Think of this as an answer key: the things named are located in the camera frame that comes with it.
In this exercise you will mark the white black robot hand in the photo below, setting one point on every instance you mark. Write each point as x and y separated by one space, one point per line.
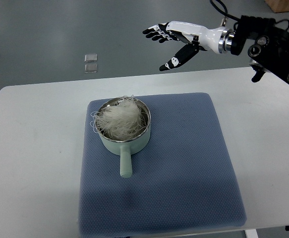
195 38

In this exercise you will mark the white vermicelli noodle bundle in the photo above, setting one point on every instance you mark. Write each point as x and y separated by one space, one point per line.
121 119

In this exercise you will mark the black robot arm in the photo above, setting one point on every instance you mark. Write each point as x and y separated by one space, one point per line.
270 51

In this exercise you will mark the mint green steel pot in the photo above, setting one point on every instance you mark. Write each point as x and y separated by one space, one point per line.
127 148

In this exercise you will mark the wooden box corner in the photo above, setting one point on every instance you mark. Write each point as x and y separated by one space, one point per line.
278 6

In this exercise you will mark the upper silver floor plate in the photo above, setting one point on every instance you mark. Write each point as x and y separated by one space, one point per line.
92 57

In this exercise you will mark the silver floor plate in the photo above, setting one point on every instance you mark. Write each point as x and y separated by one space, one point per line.
91 67
92 57

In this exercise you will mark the lower silver floor plate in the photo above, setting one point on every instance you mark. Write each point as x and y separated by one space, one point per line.
91 67

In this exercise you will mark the blue grey quilted mat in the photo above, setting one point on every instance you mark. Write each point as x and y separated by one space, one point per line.
182 180

